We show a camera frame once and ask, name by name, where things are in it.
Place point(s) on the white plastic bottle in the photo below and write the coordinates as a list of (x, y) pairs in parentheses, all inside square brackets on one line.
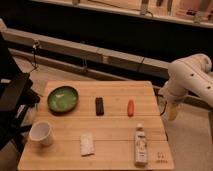
[(141, 154)]

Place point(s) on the white ceramic cup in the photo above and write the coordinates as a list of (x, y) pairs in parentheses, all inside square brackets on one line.
[(41, 133)]

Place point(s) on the white sponge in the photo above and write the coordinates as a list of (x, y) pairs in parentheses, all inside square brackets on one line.
[(87, 144)]

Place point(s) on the green bowl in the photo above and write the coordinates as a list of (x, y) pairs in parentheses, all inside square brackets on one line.
[(62, 99)]

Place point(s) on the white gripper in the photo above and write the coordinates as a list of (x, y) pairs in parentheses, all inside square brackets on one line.
[(174, 94)]

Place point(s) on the black rectangular block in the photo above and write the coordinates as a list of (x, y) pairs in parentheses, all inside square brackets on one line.
[(99, 106)]

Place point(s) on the wooden folding table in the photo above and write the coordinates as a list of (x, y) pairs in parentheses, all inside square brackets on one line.
[(113, 132)]

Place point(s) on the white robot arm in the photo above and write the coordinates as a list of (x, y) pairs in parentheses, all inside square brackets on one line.
[(187, 74)]

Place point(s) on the orange carrot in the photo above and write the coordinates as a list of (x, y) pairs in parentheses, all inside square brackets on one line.
[(130, 108)]

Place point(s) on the black equipment stand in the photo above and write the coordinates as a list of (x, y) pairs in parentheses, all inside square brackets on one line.
[(16, 97)]

